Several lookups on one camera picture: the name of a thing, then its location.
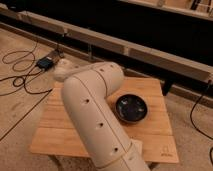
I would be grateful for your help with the dark round bowl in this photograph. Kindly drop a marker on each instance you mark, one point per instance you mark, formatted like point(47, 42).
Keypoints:
point(131, 108)

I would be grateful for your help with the white sponge square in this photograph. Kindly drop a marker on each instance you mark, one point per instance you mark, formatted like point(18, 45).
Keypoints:
point(138, 145)

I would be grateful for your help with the blue black power box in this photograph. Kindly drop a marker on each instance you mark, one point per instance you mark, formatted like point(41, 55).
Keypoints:
point(45, 63)

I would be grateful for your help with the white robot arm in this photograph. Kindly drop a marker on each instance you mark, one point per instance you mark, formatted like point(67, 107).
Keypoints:
point(84, 94)

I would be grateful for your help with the wooden table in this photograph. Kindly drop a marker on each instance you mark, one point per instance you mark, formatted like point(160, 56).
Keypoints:
point(55, 134)

